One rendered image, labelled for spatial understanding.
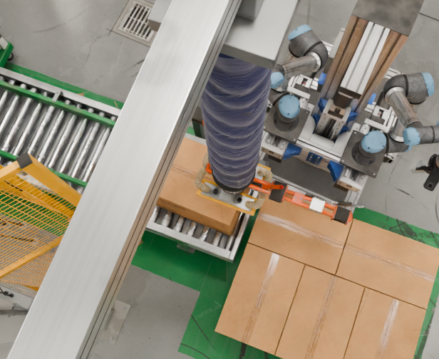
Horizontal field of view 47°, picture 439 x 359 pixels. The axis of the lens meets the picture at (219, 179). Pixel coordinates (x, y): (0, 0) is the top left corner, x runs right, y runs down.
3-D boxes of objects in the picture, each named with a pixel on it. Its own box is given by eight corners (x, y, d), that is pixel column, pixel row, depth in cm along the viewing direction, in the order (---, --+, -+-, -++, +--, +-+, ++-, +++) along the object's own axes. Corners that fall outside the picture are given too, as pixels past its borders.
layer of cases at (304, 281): (216, 329, 357) (214, 331, 318) (264, 199, 380) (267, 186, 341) (381, 395, 343) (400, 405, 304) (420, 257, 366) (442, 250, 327)
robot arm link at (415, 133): (376, 71, 244) (410, 131, 208) (399, 70, 244) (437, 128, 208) (373, 92, 252) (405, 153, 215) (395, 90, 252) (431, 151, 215)
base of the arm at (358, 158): (357, 137, 297) (360, 130, 287) (381, 147, 295) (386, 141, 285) (347, 159, 293) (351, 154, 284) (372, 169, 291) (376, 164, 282)
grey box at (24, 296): (15, 294, 236) (-16, 291, 207) (20, 283, 237) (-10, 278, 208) (53, 310, 234) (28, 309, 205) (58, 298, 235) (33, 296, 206)
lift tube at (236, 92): (200, 169, 236) (165, 17, 115) (219, 124, 241) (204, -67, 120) (249, 187, 233) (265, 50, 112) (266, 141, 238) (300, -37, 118)
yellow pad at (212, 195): (196, 195, 283) (195, 193, 278) (202, 179, 285) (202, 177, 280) (253, 216, 279) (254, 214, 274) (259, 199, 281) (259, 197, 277)
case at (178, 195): (147, 201, 340) (137, 187, 302) (172, 149, 349) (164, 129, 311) (230, 236, 333) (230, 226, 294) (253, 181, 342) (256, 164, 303)
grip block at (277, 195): (266, 199, 271) (267, 196, 265) (273, 181, 273) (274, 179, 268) (281, 204, 270) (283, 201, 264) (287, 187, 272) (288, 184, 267)
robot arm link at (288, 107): (285, 127, 289) (287, 118, 276) (271, 109, 292) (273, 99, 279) (302, 115, 290) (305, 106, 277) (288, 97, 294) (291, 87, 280)
